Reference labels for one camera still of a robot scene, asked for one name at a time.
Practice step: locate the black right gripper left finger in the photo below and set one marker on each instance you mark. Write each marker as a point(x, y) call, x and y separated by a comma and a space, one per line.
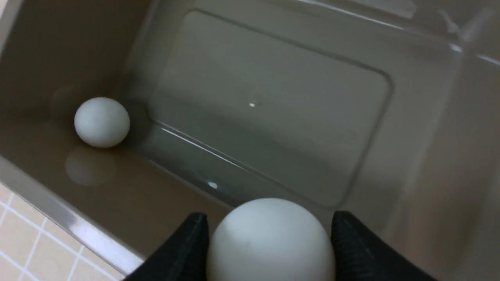
point(182, 257)

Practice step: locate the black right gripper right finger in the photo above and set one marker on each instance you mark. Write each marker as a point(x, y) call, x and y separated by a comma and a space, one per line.
point(362, 256)

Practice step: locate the white ping-pong ball front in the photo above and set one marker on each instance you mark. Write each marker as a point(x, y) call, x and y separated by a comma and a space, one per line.
point(270, 240)

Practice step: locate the plain white ping-pong ball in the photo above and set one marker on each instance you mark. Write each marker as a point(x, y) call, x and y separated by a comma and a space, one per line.
point(102, 122)

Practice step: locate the olive green plastic bin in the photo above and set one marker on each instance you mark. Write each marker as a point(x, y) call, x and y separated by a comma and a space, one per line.
point(388, 109)

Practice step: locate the beige checkered tablecloth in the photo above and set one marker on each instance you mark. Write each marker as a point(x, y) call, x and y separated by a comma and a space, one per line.
point(33, 248)

